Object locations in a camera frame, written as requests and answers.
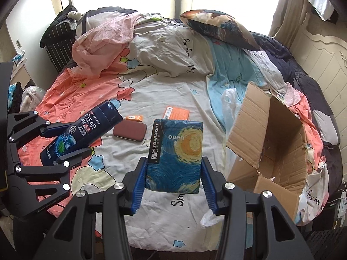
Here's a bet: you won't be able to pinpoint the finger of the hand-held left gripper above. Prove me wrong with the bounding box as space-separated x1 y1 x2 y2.
5 146 92 218
7 110 70 142

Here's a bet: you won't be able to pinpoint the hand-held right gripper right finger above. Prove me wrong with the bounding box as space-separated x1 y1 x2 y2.
201 157 307 260

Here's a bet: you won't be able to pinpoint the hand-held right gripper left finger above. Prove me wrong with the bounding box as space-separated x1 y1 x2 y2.
47 157 148 260

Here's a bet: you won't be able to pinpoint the dark blue shampoo bottle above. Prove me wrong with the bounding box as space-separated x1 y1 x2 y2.
40 99 124 167

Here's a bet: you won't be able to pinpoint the blue painted-print tissue pack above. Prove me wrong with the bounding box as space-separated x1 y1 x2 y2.
145 119 204 194

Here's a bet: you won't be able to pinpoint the brown cardboard box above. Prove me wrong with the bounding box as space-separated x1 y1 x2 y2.
226 81 310 223

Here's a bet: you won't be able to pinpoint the crumpled clear plastic bag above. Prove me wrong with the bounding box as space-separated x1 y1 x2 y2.
21 86 46 112

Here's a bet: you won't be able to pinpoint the white bedside cabinet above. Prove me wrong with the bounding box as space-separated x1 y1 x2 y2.
10 59 36 88

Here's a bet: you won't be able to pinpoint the blue tissue box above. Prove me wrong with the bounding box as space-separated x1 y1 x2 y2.
14 50 27 66

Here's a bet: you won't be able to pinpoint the maroon zip case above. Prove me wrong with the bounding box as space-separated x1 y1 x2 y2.
113 121 147 142

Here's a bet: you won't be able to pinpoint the black striped suitcase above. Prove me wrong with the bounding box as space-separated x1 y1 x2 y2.
40 5 78 74

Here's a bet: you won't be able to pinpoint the orange flat packet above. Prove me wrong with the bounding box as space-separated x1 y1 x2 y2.
163 106 190 120

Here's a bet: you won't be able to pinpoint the translucent white plastic bag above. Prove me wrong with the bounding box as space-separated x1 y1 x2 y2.
200 87 248 228

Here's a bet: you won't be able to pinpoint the star-printed duvet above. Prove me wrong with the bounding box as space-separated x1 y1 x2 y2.
35 13 329 250

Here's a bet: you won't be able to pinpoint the pink cloth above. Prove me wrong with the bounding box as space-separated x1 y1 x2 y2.
72 13 142 74

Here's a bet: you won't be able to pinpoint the black plastic crate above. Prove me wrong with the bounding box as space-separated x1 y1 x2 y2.
306 230 347 260

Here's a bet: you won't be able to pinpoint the dark navy blanket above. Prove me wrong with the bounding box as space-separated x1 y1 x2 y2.
249 31 344 204

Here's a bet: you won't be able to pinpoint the dark printed pillow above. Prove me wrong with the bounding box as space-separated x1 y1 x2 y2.
180 9 261 52

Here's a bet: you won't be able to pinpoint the cream carved headboard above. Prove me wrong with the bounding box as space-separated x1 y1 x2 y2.
268 0 347 153

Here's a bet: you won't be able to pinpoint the hanging clothes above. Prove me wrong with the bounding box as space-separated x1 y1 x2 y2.
307 0 338 24

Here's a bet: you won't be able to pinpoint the white charger cable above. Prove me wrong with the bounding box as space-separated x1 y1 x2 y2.
325 176 347 205

